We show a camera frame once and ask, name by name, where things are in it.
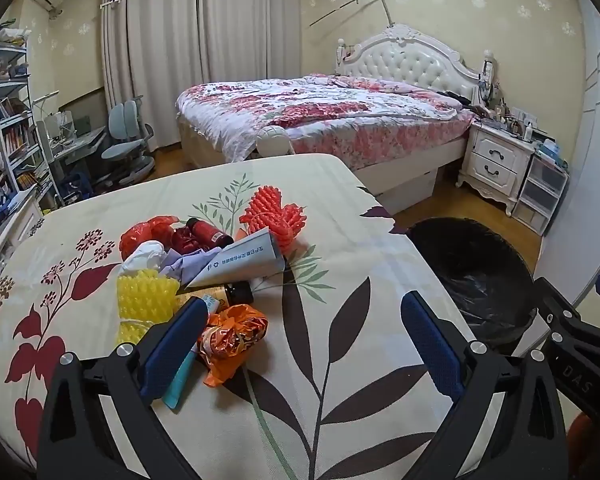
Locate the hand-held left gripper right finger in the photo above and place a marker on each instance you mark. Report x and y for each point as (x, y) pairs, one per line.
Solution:
(430, 345)

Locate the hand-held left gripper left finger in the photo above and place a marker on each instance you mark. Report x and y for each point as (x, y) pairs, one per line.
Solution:
(175, 345)

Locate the teal tube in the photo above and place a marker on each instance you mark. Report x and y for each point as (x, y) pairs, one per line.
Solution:
(180, 385)

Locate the yellow foam net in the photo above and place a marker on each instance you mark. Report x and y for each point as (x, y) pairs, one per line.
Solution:
(142, 305)

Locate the orange plastic bag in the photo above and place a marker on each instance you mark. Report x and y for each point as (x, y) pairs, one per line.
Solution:
(235, 335)

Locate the lavender cloth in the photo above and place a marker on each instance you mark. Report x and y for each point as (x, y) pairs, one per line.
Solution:
(180, 267)

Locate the brown bottle with label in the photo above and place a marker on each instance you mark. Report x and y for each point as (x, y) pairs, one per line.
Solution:
(237, 293)

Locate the wastebasket with black bag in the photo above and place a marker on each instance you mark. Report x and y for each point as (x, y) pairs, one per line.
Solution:
(475, 270)

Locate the white plastic bag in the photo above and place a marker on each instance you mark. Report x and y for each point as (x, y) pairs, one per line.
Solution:
(142, 256)

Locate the red plastic wrapper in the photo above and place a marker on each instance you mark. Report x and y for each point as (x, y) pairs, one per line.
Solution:
(185, 242)

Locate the blue and white pouch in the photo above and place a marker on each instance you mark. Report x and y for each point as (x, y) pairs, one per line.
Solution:
(245, 260)

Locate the red plastic bag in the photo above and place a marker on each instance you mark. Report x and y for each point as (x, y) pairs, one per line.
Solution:
(145, 235)

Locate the red bottle with black cap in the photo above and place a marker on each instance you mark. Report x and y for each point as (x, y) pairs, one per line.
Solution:
(210, 234)

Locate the red foam net bundle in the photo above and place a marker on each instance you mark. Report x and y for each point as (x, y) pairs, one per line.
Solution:
(272, 215)

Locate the person's right forearm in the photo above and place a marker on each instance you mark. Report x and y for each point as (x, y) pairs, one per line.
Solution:
(595, 450)

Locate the clear plastic drawer unit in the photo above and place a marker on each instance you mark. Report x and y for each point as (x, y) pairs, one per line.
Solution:
(542, 185)

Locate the floral printed tablecloth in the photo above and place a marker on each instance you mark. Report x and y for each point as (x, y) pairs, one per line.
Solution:
(355, 240)

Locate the light blue box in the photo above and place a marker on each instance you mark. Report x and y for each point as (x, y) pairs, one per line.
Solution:
(552, 152)

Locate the white wardrobe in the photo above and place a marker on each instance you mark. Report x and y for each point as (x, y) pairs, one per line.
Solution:
(595, 135)

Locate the white under-bed box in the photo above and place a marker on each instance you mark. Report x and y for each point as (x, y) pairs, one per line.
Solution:
(405, 190)

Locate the white nightstand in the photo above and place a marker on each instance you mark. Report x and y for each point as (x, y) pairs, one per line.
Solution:
(495, 160)

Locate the pile of small toiletries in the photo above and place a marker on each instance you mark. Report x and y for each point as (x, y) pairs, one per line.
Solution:
(505, 120)

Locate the white low cabinet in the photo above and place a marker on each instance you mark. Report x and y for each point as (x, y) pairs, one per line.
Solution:
(20, 222)

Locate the light blue office chair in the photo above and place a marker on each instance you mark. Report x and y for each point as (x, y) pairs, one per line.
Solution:
(125, 150)

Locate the grey study desk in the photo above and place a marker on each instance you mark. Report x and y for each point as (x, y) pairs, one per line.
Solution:
(80, 142)

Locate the pink floral quilt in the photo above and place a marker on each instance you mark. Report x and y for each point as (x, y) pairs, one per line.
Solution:
(330, 110)

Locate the white bookshelf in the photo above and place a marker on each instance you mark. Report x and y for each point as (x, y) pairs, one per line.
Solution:
(10, 125)

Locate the beige curtain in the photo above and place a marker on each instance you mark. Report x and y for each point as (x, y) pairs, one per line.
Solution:
(155, 60)
(250, 25)

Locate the white upholstered bed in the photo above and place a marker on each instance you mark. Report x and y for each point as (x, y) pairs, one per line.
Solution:
(405, 60)

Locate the metal canopy rod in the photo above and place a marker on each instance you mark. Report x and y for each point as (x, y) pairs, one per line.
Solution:
(345, 7)

